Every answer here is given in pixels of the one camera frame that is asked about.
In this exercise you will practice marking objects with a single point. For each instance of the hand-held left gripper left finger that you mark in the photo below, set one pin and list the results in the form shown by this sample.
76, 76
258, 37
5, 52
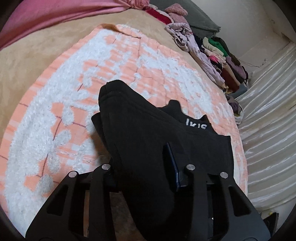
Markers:
104, 178

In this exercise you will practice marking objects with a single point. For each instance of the black object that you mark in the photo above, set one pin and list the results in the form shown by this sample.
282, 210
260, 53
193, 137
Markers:
271, 222

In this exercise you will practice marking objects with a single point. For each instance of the pile of folded clothes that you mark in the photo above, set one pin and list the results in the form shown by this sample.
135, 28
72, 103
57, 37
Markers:
231, 69

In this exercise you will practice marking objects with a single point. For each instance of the green garment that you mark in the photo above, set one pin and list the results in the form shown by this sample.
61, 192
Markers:
215, 42

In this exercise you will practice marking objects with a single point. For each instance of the red garment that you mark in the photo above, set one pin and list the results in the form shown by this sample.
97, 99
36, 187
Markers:
158, 15

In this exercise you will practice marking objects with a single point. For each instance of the grey headboard cushion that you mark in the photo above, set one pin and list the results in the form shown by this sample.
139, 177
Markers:
198, 20

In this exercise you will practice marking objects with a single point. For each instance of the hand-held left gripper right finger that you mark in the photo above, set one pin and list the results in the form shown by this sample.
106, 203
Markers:
174, 169

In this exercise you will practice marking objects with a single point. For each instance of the pink plush blanket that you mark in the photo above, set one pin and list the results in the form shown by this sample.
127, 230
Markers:
46, 16

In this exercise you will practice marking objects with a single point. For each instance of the orange and white quilted mat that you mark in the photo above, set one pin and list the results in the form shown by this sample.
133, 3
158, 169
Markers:
69, 92

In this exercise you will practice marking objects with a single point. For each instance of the black sweater with orange cuffs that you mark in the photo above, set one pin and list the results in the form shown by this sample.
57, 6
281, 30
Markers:
143, 143

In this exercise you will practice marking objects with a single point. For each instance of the lilac crumpled garment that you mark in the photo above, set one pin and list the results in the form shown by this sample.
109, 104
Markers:
192, 44

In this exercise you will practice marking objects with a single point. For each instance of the white satin cloth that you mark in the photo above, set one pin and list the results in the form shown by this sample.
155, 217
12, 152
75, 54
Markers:
270, 127

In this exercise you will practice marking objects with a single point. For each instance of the pink fluffy garment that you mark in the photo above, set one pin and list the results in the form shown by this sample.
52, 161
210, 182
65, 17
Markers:
177, 9

